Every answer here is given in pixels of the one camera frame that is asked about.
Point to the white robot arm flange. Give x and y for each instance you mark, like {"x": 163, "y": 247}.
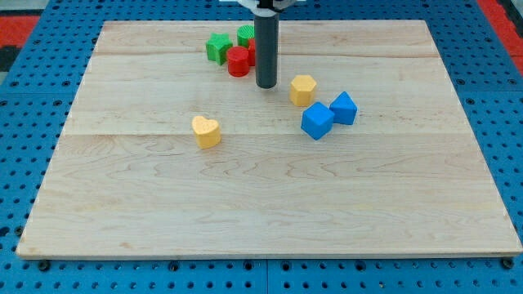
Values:
{"x": 264, "y": 8}

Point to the yellow heart block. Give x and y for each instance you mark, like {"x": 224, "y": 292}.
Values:
{"x": 207, "y": 132}

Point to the blue cube block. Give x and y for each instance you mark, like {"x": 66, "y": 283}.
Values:
{"x": 317, "y": 120}

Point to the yellow hexagon block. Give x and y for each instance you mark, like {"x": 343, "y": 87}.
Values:
{"x": 302, "y": 90}

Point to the blue triangle block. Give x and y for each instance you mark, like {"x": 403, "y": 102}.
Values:
{"x": 344, "y": 109}

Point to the red cylinder block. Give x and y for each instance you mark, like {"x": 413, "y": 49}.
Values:
{"x": 237, "y": 58}

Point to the red block behind rod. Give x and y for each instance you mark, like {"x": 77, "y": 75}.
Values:
{"x": 252, "y": 52}

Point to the green star block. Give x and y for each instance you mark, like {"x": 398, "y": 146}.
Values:
{"x": 217, "y": 47}

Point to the green cylinder block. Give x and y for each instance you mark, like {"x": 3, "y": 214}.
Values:
{"x": 244, "y": 33}

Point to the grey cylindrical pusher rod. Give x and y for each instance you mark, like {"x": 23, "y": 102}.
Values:
{"x": 266, "y": 43}

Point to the wooden board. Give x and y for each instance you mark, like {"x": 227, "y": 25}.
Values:
{"x": 127, "y": 180}

